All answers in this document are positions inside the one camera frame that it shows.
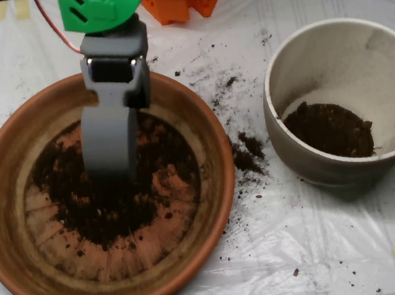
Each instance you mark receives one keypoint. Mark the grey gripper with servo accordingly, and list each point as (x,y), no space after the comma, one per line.
(111,70)

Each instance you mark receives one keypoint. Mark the dark soil pile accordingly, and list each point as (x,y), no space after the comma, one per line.
(111,209)

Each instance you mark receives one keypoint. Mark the dark soil heap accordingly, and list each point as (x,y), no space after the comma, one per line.
(330,133)

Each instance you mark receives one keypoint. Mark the spilled soil clump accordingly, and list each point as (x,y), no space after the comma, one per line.
(246,157)

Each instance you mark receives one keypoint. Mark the terracotta plant saucer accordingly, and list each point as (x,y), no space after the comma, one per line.
(1,235)

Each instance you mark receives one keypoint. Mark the white plant pot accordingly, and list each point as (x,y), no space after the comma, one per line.
(332,177)

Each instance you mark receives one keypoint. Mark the clear plastic cover sheet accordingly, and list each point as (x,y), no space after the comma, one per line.
(305,249)

